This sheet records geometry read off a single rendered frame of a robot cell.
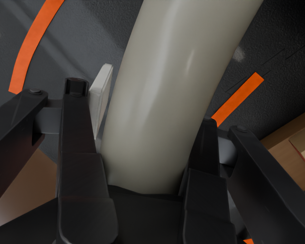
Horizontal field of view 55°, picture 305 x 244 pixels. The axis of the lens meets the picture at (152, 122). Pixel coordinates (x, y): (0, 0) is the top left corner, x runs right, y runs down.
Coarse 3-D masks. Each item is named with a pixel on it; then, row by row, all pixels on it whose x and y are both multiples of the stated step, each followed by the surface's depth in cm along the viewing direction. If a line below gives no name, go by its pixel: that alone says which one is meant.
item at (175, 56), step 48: (144, 0) 8; (192, 0) 7; (240, 0) 7; (144, 48) 8; (192, 48) 7; (144, 96) 8; (192, 96) 8; (144, 144) 8; (192, 144) 9; (144, 192) 9
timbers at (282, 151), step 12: (300, 120) 106; (276, 132) 109; (288, 132) 105; (264, 144) 109; (276, 144) 104; (288, 144) 104; (276, 156) 106; (288, 156) 106; (300, 156) 106; (288, 168) 108; (300, 168) 108; (300, 180) 110
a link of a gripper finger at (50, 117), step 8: (48, 104) 14; (56, 104) 15; (40, 112) 14; (48, 112) 14; (56, 112) 14; (40, 120) 14; (48, 120) 14; (56, 120) 14; (32, 128) 14; (40, 128) 14; (48, 128) 15; (56, 128) 15
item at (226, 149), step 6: (222, 132) 16; (222, 138) 15; (228, 138) 15; (222, 144) 15; (228, 144) 15; (222, 150) 15; (228, 150) 15; (234, 150) 15; (222, 156) 15; (228, 156) 15; (234, 156) 15; (222, 162) 16; (228, 162) 15; (234, 162) 15
